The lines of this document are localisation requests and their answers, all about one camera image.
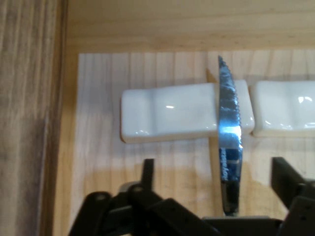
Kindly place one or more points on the serrated steel table knife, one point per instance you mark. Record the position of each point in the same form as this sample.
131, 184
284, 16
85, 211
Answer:
229, 127

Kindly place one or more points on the dark wooden drawer cabinet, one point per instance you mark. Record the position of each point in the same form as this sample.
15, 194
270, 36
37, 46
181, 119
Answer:
27, 110

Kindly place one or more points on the white ceramic cutlery rest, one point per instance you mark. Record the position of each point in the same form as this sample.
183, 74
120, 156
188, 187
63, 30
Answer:
172, 113
283, 110

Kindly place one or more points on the light wooden drawer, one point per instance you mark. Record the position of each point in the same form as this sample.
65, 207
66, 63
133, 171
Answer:
172, 27

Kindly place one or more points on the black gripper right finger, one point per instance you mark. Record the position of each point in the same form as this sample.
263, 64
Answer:
290, 186

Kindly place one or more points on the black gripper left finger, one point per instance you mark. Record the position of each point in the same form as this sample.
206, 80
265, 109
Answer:
147, 211

